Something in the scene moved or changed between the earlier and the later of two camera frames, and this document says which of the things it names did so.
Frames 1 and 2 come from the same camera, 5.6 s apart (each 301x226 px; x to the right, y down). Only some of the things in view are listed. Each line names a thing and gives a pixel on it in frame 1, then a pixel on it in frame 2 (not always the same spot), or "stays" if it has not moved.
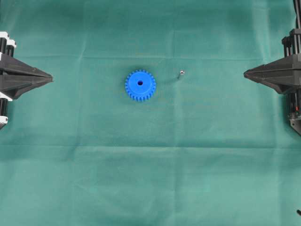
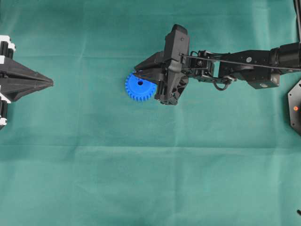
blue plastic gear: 140,85 stays
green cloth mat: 148,120 stays
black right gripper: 279,75 -> 173,79
